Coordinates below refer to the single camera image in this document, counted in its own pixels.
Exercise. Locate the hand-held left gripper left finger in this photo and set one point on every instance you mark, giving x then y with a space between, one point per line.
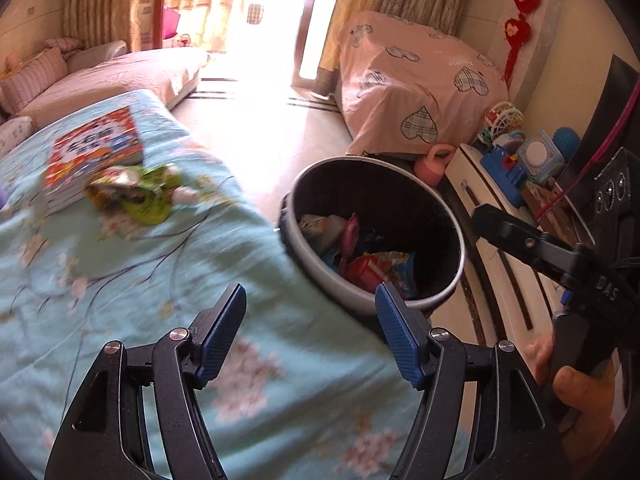
222 332

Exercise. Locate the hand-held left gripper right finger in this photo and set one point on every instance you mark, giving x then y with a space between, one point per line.
400 335

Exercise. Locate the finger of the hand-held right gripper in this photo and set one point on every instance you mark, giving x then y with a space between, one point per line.
525 242

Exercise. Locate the colourful snack bag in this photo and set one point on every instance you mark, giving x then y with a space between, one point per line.
402 270

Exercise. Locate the pink wrapper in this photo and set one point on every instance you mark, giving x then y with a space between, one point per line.
351 237

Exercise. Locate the black and white waste bin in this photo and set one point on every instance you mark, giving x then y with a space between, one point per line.
390 195

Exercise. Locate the green snack bag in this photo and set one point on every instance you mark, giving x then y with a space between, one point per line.
140 195

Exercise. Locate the person's right hand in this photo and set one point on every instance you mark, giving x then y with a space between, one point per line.
585 415

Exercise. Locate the wooden toy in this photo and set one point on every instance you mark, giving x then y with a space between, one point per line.
545 205

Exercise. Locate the white striped cabinet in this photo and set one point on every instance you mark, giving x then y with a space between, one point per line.
500 280

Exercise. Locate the teal floral blanket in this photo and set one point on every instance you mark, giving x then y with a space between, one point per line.
150 285

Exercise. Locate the light blue cube toy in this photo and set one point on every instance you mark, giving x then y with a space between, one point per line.
539 156

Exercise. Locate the blue spiky ball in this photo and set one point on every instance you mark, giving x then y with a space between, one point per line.
570 140

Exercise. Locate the pink toy kettle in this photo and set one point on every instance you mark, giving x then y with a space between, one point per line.
435 162

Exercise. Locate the white cage ball toy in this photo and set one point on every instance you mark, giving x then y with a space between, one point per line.
504 119

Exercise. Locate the pink heart-print cover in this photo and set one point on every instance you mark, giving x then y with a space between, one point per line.
400 80

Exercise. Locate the red illustrated book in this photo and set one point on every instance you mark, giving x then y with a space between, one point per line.
90 145

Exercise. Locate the purple drink bottle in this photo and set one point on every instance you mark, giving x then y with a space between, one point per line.
2 195

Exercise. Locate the pink sofa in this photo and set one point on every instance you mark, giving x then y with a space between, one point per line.
130 77

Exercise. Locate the patterned white pillow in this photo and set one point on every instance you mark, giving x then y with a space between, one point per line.
15 135

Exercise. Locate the pink bag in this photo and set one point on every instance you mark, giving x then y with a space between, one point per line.
171 22

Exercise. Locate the striped pink pillow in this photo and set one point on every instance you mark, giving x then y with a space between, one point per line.
35 80

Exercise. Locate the small checked pillow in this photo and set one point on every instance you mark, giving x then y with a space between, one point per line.
62 46

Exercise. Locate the sheer yellow curtain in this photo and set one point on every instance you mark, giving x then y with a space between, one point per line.
205 0

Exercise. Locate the red heart wall hanging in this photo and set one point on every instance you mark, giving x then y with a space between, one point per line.
522 0

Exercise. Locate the brown door frame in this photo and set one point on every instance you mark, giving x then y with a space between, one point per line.
312 20

